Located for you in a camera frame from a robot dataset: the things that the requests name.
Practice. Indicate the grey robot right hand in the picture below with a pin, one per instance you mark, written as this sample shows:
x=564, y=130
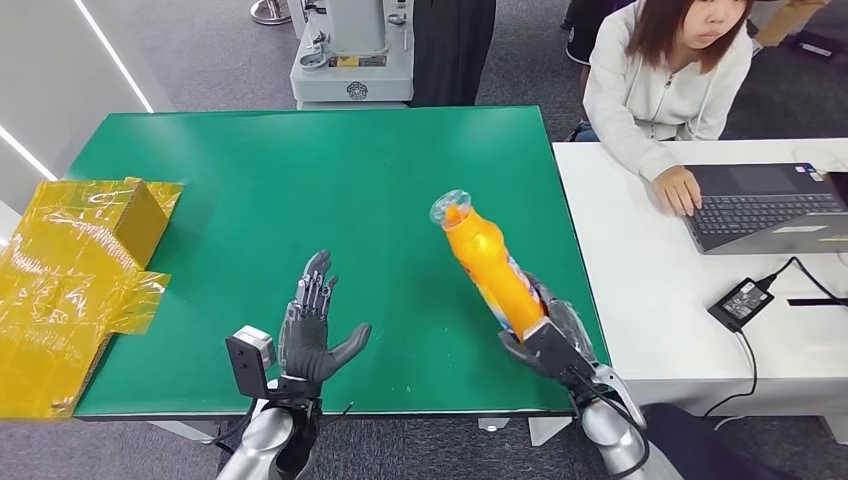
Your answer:
x=573, y=328

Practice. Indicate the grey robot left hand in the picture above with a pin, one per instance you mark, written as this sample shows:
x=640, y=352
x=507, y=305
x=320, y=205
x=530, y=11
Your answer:
x=305, y=344

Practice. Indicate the orange detergent bottle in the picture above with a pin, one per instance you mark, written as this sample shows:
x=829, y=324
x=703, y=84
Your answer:
x=484, y=258

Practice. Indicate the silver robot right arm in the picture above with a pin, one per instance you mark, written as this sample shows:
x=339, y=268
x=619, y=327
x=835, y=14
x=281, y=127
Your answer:
x=609, y=437

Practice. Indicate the white desk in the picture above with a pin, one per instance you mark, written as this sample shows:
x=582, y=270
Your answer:
x=649, y=298

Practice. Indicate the green work table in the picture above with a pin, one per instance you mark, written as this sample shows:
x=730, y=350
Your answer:
x=331, y=218

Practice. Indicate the black power adapter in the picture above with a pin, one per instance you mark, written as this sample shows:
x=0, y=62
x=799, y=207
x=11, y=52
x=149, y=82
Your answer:
x=742, y=303

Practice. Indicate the dark rounded object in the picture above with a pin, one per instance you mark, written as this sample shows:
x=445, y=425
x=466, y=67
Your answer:
x=702, y=447

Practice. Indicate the grey laptop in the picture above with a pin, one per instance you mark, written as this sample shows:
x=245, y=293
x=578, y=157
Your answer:
x=762, y=212

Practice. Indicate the black flat strip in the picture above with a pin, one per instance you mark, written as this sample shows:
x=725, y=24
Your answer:
x=818, y=302

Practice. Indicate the yellow tape-wrapped cardboard box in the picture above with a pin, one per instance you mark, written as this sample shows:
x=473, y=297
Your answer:
x=60, y=285

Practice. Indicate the person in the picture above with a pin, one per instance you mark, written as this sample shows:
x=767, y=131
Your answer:
x=590, y=33
x=454, y=46
x=662, y=86

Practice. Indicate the white machine with column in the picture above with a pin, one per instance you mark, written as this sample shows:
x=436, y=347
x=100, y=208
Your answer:
x=351, y=76

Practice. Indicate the metal stanchion base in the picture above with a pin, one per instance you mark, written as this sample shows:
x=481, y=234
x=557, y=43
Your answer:
x=268, y=12

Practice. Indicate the black floor object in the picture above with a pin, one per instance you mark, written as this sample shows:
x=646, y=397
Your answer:
x=815, y=48

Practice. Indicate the tan cardboard box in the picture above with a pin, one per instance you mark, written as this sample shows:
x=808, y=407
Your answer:
x=788, y=20

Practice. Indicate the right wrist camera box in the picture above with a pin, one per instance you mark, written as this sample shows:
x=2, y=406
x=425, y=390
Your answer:
x=560, y=354

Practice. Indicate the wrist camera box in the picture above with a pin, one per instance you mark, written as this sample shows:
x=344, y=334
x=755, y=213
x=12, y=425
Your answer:
x=245, y=361
x=560, y=354

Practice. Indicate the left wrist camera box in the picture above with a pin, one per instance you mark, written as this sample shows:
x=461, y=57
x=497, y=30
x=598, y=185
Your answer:
x=245, y=361

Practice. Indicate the white wall light strip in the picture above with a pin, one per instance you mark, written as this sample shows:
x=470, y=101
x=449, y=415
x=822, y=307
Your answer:
x=112, y=56
x=26, y=154

